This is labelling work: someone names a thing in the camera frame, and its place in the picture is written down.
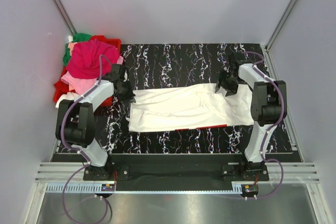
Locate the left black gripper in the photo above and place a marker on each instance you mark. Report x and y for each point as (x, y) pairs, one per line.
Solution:
(129, 97)

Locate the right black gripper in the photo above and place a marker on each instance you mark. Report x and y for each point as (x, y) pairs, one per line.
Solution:
(231, 90)

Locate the white coca-cola t-shirt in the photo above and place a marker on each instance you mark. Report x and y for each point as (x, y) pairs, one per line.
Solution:
(194, 107)

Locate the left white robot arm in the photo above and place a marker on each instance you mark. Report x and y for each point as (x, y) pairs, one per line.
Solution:
(76, 122)

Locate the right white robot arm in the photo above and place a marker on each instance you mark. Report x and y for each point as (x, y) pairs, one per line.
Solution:
(268, 106)

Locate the light pink t-shirt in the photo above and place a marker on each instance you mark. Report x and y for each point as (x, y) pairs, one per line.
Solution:
(82, 71)

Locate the magenta t-shirt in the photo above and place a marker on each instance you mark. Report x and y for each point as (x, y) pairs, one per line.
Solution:
(93, 47)

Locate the white t-shirt in bin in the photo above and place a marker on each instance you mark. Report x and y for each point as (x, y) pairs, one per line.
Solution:
(68, 96)

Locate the red t-shirt in bin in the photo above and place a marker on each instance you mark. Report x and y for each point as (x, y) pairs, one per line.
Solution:
(61, 88)

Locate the green t-shirt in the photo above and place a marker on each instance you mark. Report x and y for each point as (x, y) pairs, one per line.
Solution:
(72, 40)

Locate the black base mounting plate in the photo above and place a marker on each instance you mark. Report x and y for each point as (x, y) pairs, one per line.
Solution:
(186, 170)

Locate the left aluminium frame post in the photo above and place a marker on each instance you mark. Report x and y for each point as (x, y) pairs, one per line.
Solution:
(64, 15)

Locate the aluminium frame post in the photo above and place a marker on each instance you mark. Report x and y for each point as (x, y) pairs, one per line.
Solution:
(64, 15)
(286, 14)

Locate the white slotted cable duct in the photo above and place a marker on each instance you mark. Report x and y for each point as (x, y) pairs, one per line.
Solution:
(123, 188)

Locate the right aluminium frame post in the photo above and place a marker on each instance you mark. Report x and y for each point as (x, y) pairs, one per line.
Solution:
(286, 14)

